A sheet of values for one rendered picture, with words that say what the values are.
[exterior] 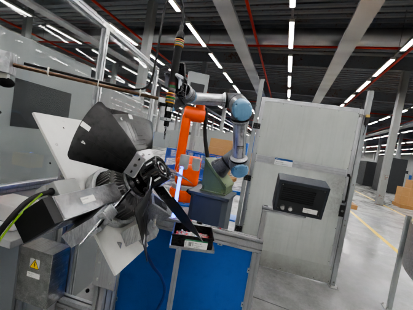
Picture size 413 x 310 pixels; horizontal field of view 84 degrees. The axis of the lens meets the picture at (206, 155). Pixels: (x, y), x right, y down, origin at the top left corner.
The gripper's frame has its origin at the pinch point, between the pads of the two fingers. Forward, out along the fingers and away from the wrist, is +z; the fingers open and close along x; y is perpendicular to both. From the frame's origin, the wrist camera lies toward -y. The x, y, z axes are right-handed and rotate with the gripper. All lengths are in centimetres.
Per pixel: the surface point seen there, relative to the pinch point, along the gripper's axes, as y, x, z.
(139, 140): 31.6, 9.7, 0.6
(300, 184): 41, -68, -32
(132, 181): 47.7, 3.3, 13.7
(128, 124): 25.3, 18.0, -1.6
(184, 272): 109, -13, -39
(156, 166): 40.3, -5.0, 12.1
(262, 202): 85, -63, -182
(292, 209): 56, -68, -36
